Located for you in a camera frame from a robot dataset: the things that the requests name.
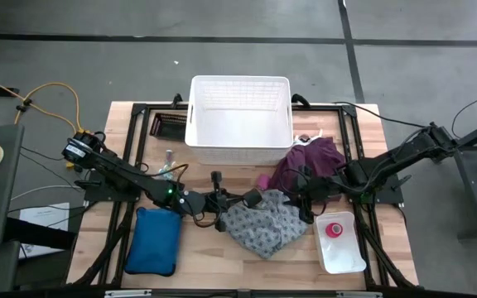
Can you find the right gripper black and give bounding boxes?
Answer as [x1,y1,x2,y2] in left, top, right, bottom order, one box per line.
[287,165,335,225]

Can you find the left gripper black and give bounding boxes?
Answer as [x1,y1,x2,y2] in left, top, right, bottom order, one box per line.
[178,170,249,233]

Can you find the grey patterned cloth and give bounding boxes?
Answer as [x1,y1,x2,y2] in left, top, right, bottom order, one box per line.
[219,189,310,261]

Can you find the purple cloth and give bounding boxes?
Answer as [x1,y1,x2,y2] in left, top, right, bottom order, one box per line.
[267,130,347,199]

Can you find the red bandage roll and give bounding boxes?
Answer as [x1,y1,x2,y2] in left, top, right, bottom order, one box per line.
[324,221,345,239]

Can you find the clear packet yellow contents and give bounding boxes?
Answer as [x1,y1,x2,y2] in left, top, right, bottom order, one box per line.
[157,164,178,181]

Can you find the white plastic woven basket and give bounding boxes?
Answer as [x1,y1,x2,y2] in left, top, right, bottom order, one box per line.
[184,74,294,166]

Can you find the white shallow plastic tray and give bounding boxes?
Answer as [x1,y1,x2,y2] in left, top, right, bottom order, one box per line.
[313,210,368,276]

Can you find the blue zippered pouch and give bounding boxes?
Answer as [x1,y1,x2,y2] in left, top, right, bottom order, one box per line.
[123,205,184,277]

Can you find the small black mesh tray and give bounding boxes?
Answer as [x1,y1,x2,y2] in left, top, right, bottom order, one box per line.
[148,112,188,142]

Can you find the dark grey metal stand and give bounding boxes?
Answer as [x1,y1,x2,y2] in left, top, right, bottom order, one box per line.
[429,112,477,241]

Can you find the white paper sheet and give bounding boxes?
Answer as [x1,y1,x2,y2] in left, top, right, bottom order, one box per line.
[17,201,71,260]

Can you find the black padded bar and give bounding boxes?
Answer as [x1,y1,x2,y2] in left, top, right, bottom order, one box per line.
[4,217,78,251]

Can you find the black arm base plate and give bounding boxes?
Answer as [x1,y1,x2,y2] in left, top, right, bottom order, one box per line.
[83,170,143,204]
[344,171,405,206]

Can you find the silver metal bracket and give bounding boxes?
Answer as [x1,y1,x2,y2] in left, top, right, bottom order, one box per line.
[104,289,153,298]
[335,291,383,298]

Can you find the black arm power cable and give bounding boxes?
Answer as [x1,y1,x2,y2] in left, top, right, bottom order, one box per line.
[332,101,430,129]

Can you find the black metal table frame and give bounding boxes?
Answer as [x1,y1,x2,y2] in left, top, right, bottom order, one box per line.
[68,101,420,291]

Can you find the grey floor cable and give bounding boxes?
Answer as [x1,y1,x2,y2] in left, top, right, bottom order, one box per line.
[10,184,86,202]

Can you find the yellow extension cable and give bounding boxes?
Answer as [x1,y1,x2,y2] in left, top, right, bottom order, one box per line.
[0,69,93,173]

